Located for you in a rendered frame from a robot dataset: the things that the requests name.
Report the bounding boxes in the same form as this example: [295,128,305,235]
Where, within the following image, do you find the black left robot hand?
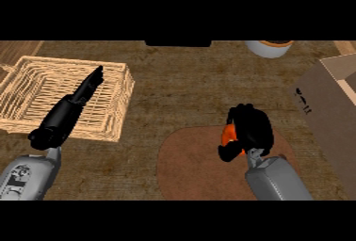
[27,65,107,151]

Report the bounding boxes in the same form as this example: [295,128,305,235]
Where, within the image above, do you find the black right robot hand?
[218,103,275,163]

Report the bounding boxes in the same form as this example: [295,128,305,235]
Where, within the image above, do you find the orange squash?
[221,123,249,156]

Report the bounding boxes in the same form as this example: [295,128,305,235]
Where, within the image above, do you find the brown cardboard box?
[289,52,356,201]

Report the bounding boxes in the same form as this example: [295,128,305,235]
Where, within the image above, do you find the brown oval cutting board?
[157,125,298,201]

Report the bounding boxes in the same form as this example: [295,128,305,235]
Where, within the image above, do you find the pale wicker basket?
[0,56,137,143]

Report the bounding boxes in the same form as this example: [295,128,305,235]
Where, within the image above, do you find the white pot with orange rim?
[244,40,296,59]

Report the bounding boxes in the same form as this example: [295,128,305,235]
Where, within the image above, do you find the black appliance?
[145,40,213,48]

